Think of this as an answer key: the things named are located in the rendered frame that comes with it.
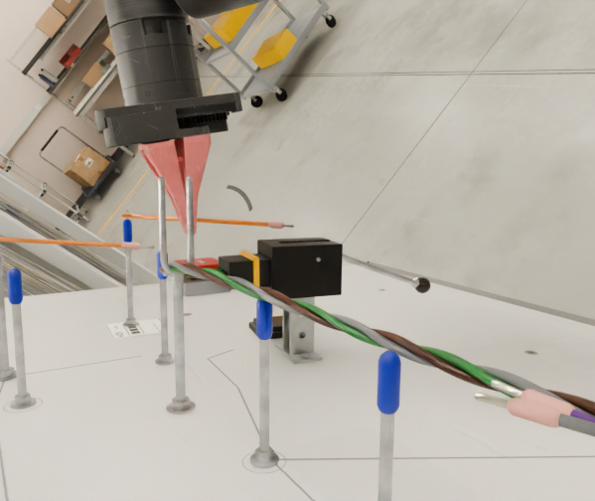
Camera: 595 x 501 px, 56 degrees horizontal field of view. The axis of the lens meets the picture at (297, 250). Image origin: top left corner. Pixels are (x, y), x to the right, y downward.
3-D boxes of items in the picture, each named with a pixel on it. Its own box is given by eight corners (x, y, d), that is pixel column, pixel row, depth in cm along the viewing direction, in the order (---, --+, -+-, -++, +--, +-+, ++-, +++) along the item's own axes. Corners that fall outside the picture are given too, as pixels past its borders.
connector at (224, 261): (288, 284, 42) (288, 257, 42) (225, 289, 40) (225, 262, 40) (274, 276, 45) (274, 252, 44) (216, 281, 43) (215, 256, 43)
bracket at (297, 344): (322, 360, 43) (323, 297, 42) (293, 364, 42) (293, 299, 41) (302, 342, 47) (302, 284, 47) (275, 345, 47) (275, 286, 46)
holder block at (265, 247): (342, 295, 43) (343, 244, 42) (272, 300, 41) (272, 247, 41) (321, 284, 47) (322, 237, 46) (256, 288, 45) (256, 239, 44)
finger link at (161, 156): (259, 227, 42) (238, 99, 40) (165, 247, 40) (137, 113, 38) (238, 218, 48) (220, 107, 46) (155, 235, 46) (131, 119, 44)
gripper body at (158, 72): (245, 117, 41) (227, 10, 39) (100, 138, 38) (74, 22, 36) (225, 122, 47) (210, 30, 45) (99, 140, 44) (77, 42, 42)
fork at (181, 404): (194, 400, 36) (190, 176, 33) (199, 412, 34) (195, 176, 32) (163, 404, 35) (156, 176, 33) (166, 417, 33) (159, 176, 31)
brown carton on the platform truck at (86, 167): (100, 165, 775) (78, 149, 758) (110, 161, 729) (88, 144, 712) (83, 189, 764) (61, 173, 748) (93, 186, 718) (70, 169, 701)
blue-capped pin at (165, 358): (176, 364, 42) (173, 250, 41) (156, 366, 42) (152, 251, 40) (174, 357, 43) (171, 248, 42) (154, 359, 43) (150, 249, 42)
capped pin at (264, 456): (243, 462, 28) (242, 295, 27) (261, 449, 29) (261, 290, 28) (267, 471, 27) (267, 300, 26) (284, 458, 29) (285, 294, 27)
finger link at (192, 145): (228, 234, 41) (206, 104, 39) (130, 253, 39) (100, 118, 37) (212, 224, 48) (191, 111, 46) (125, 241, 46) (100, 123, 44)
